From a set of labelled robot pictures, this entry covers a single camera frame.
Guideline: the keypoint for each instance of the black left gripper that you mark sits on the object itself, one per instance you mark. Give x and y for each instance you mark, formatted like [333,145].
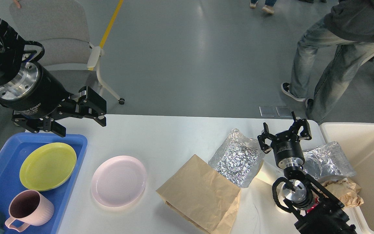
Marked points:
[35,92]

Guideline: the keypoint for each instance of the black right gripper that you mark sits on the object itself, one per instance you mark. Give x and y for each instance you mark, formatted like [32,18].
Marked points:
[286,146]

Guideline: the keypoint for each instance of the pink plate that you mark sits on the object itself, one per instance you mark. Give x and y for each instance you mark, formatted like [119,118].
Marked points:
[118,181]

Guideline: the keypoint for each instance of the pink mug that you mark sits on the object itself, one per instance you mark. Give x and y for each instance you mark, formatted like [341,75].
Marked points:
[29,208]

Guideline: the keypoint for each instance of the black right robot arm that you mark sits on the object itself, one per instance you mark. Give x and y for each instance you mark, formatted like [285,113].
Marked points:
[316,209]

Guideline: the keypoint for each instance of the red item under arm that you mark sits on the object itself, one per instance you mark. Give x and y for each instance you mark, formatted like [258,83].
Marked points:
[314,204]

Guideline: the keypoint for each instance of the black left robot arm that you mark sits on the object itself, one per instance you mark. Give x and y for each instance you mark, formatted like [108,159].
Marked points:
[14,51]

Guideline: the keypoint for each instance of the silver foil bag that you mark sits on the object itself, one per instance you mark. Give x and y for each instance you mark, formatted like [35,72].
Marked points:
[327,162]
[238,158]

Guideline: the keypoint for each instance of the white paper sheet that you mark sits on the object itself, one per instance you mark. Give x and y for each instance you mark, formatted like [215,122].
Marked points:
[268,173]

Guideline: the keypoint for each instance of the yellow plate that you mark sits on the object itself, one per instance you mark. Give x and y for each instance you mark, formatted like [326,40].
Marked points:
[48,167]

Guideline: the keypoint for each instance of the crumpled brown paper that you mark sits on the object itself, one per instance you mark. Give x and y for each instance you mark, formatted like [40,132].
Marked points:
[346,190]

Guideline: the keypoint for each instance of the beige plastic bin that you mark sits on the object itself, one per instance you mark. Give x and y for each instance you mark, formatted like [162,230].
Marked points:
[357,142]

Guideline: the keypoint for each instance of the grey office chair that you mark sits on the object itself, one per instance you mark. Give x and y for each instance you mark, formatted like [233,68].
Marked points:
[61,27]

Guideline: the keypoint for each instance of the blue plastic tray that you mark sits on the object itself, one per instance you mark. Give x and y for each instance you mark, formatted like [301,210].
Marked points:
[13,154]

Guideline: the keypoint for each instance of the brown paper bag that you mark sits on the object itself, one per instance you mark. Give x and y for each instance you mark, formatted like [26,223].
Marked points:
[202,196]

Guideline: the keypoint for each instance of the person in blue jeans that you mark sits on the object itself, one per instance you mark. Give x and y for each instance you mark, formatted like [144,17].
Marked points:
[350,27]

